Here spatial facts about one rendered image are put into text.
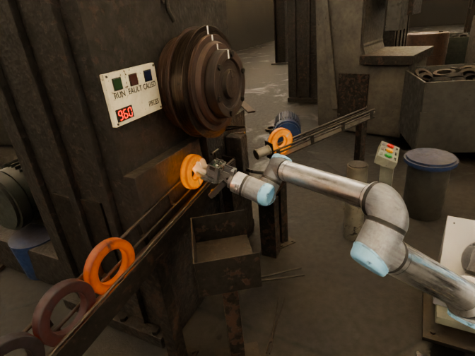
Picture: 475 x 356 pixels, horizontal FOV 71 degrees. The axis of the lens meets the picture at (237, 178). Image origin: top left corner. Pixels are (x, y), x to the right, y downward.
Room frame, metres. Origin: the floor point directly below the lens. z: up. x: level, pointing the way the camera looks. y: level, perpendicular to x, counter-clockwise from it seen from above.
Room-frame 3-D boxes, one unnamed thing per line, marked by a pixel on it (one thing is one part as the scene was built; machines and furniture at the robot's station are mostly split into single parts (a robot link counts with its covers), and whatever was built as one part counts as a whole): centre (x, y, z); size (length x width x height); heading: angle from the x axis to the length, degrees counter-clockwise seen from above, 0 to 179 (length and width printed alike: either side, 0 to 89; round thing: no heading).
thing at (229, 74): (1.47, 0.00, 1.11); 0.28 x 0.06 x 0.28; 151
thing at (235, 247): (0.94, 0.07, 0.36); 0.26 x 0.20 x 0.72; 6
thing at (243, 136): (1.73, -0.01, 0.68); 0.11 x 0.08 x 0.24; 61
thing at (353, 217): (1.80, -0.72, 0.26); 0.12 x 0.12 x 0.52
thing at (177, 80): (1.52, 0.09, 1.11); 0.47 x 0.06 x 0.47; 151
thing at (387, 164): (1.76, -0.88, 0.31); 0.24 x 0.16 x 0.62; 151
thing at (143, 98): (1.27, 0.35, 1.15); 0.26 x 0.02 x 0.18; 151
